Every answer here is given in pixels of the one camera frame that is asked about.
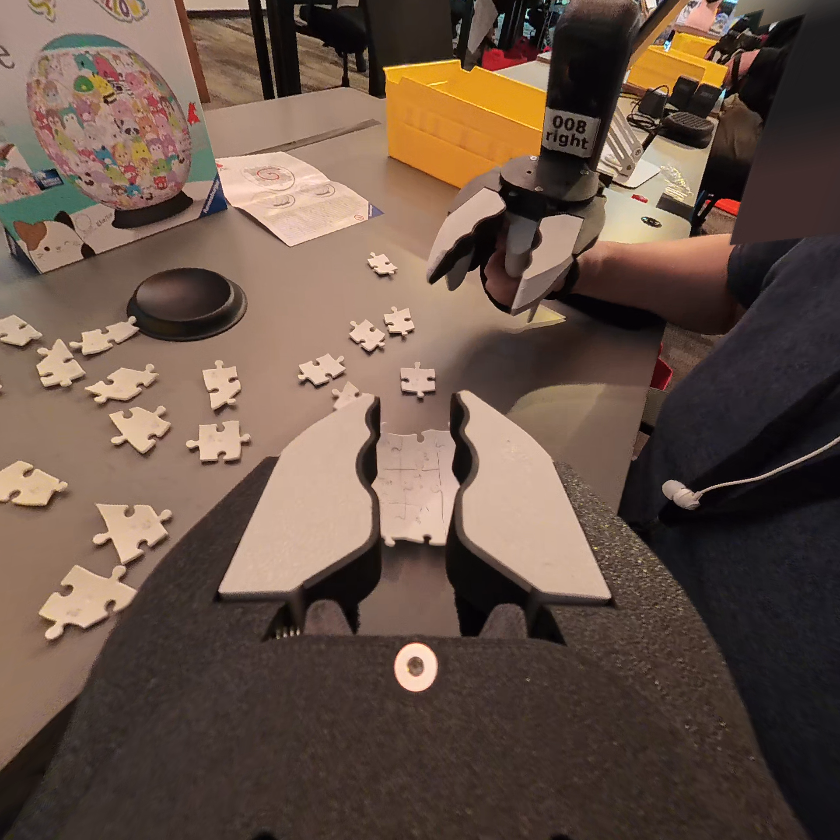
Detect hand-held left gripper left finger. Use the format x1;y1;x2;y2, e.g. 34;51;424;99
217;394;382;602

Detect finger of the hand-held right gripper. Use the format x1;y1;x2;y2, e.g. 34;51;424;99
508;213;586;322
427;190;509;291

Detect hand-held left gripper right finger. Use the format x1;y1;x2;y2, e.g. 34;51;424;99
449;390;614;605

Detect assembled white puzzle section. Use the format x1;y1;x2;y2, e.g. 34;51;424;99
371;428;460;549

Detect person's right forearm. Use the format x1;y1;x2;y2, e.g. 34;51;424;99
576;233;742;336

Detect scattered loose puzzle pieces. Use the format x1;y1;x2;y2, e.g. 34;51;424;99
0;251;438;641

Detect puzzle ball box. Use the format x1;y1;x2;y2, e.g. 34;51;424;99
0;0;229;275

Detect person's right hand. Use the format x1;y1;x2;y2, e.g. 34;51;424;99
482;239;530;312

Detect white tablet stand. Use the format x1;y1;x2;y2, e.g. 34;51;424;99
596;108;662;191

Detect yellow bin on far table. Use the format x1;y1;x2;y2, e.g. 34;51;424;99
384;59;551;189

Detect yellow plastic bin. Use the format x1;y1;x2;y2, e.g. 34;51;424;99
626;31;731;93

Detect folded instruction leaflet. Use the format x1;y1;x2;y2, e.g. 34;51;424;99
215;152;385;248

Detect black office chair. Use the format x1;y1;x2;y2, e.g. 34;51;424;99
292;0;371;74

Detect black round stand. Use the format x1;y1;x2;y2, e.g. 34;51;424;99
126;267;249;342

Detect white earphone cable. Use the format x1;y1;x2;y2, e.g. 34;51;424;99
661;436;840;511

